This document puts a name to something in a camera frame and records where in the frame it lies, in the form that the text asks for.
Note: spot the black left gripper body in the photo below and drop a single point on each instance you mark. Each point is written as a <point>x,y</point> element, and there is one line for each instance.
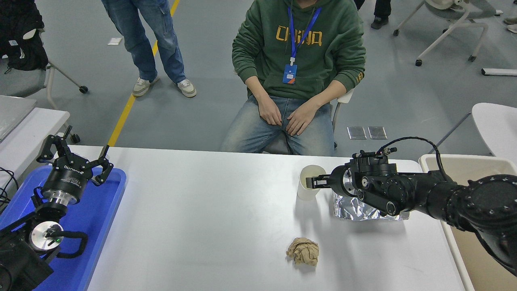
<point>68,180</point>

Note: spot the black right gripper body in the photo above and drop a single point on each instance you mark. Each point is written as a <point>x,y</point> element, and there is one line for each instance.
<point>336,180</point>

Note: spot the white paper cup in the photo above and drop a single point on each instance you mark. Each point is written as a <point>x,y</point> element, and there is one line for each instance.
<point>305,194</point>

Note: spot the silver foil tray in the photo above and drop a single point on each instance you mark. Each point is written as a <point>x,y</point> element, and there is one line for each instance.
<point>351,210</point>

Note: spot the tan paper ball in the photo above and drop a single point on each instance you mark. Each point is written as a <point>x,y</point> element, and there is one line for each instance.
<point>303,251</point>

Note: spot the person's left hand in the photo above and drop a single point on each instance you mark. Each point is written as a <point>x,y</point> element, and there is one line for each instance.
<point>301,119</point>

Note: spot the person's right hand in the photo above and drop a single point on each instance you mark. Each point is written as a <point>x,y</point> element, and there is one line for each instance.
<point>270,111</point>

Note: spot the white side table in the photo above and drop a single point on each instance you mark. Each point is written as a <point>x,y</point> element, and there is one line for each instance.
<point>36,129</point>

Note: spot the blue plastic tray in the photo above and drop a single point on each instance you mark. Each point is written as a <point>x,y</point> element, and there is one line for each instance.
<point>97,218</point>

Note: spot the silver floor plate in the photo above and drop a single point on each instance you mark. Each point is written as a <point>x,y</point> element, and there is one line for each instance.
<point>377,132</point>
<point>356,133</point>

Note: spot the grey rolling chair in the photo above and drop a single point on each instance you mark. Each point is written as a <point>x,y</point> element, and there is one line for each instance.
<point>20,83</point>

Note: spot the white office chair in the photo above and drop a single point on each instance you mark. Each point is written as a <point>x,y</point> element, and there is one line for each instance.
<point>343,98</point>

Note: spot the person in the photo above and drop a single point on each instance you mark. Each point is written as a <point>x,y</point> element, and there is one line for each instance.
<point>381,12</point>
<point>307,52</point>
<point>512,28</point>
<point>141,32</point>

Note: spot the black jacket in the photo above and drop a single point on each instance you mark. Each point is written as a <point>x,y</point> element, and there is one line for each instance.
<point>20,24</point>

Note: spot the large pale bin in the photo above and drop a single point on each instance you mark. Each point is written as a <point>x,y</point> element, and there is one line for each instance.
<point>484,167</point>

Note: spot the white round chair seat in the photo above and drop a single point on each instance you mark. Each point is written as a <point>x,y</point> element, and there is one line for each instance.
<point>497,125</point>

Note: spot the white bar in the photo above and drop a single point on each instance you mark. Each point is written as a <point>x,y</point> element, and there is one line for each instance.
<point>501,72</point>

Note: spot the white rolling chair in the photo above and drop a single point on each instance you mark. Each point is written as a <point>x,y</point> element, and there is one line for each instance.
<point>456,12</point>

